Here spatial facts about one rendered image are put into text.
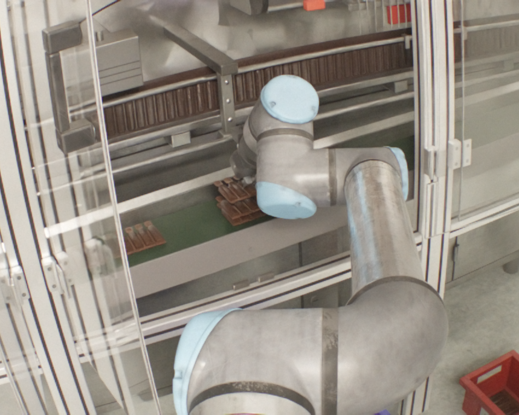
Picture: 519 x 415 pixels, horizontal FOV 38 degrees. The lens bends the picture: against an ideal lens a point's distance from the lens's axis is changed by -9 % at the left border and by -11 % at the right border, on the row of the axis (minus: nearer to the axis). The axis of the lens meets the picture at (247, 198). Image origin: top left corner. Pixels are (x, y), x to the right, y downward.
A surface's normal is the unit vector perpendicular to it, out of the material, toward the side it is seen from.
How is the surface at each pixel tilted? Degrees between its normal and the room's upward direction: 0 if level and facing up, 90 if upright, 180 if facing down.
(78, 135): 90
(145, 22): 90
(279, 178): 43
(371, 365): 52
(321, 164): 37
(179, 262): 90
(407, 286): 15
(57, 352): 90
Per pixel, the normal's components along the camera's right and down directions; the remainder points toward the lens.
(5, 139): 0.42, 0.42
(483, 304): -0.07, -0.87
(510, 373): -0.91, 0.26
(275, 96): 0.25, -0.39
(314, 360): -0.10, -0.27
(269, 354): 0.18, -0.71
